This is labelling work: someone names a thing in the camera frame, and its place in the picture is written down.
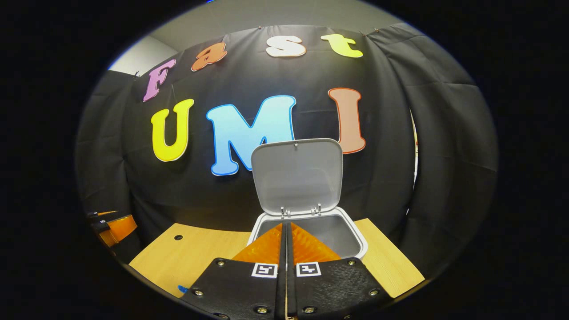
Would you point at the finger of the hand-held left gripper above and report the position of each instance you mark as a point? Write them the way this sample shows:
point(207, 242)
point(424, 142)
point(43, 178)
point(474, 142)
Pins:
point(102, 214)
point(118, 229)

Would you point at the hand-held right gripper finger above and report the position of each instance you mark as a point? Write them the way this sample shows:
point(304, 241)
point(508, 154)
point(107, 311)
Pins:
point(290, 266)
point(282, 266)

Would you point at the blue paper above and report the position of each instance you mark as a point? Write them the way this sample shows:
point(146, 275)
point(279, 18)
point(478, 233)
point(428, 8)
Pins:
point(182, 289)

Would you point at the white desktop garbage bin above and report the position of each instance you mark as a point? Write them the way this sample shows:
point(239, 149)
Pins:
point(298, 173)

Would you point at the black backdrop cloth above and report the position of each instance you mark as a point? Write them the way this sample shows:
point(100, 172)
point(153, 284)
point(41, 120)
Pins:
point(178, 186)

